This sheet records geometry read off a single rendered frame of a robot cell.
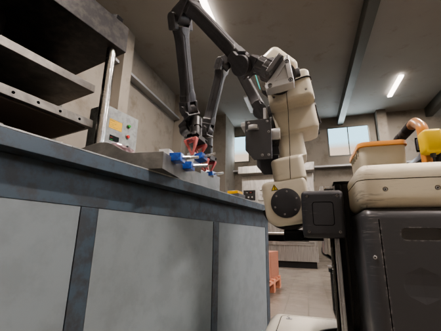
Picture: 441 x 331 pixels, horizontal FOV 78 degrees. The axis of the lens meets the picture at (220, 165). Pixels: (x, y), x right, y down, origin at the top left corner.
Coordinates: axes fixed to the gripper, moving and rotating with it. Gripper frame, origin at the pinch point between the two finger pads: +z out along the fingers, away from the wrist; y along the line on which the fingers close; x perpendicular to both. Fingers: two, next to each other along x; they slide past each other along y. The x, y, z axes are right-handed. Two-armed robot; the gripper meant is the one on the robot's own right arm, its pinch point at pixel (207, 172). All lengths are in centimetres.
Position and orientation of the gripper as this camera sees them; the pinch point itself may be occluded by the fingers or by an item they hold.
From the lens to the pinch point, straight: 152.1
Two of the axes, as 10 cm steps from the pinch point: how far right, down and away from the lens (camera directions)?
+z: -0.1, 9.7, -2.5
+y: -5.0, -2.2, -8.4
